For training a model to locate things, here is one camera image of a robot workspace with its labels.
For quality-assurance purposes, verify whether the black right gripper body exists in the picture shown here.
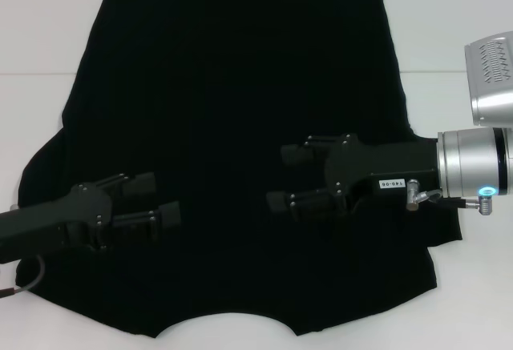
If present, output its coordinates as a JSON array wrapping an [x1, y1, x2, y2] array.
[[324, 132, 441, 217]]

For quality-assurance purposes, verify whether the black t-shirt with FREE print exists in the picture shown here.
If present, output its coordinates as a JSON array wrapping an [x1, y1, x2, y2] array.
[[14, 0, 464, 329]]

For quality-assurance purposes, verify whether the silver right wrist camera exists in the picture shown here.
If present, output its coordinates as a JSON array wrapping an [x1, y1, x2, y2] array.
[[463, 30, 513, 130]]

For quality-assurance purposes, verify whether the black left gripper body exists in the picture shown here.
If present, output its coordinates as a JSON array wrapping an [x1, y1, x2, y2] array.
[[0, 183, 114, 265]]

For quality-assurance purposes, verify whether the left gripper cable with plugs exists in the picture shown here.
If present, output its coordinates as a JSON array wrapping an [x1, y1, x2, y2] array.
[[0, 203, 46, 298]]

